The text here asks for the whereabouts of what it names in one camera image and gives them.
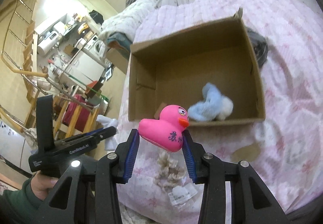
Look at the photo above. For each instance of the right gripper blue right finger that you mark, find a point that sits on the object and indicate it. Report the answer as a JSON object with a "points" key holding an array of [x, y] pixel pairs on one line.
{"points": [[187, 149]]}

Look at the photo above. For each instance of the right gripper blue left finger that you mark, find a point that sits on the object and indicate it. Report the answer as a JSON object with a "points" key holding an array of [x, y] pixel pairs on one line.
{"points": [[132, 145]]}

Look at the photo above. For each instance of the beige lace scrunchie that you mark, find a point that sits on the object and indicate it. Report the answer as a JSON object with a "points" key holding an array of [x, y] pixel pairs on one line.
{"points": [[169, 174]]}

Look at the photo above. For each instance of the pink rubber duck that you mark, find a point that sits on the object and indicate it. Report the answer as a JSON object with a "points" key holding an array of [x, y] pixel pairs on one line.
{"points": [[166, 131]]}

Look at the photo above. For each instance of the white plastic label packet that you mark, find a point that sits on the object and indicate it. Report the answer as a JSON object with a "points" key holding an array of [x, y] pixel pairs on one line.
{"points": [[182, 194]]}

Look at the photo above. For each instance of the light blue plush toy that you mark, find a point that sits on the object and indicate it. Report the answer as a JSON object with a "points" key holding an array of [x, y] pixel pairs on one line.
{"points": [[215, 105]]}

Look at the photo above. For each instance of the green sleeve forearm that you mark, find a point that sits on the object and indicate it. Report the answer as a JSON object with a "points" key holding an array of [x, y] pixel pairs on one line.
{"points": [[19, 206]]}

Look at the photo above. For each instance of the left hand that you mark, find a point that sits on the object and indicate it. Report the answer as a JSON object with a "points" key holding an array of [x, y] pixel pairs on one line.
{"points": [[42, 184]]}

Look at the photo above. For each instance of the wooden yellow chair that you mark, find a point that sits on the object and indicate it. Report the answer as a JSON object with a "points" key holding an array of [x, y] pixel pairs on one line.
{"points": [[71, 118]]}

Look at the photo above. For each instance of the brown cardboard box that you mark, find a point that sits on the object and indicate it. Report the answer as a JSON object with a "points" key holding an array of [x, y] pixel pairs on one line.
{"points": [[175, 68]]}

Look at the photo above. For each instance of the pink patterned bed quilt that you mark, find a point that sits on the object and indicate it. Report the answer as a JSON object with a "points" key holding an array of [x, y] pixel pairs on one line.
{"points": [[286, 148]]}

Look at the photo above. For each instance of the white washing machine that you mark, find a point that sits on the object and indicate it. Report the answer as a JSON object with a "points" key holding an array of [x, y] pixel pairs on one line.
{"points": [[95, 47]]}

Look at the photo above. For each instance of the dark grey striped cloth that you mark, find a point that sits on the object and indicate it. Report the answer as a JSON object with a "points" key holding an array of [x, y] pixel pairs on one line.
{"points": [[260, 46]]}

